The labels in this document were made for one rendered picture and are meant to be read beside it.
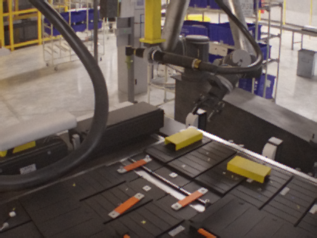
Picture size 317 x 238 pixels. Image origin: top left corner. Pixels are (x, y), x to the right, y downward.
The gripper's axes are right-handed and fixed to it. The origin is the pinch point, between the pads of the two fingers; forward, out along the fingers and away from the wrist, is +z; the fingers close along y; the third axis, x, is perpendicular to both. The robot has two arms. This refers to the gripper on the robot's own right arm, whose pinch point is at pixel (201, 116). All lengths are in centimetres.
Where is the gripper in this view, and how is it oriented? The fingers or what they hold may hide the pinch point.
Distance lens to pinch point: 141.4
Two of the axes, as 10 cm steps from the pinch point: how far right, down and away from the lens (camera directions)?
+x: -4.6, -5.5, -7.0
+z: -5.7, 7.8, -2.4
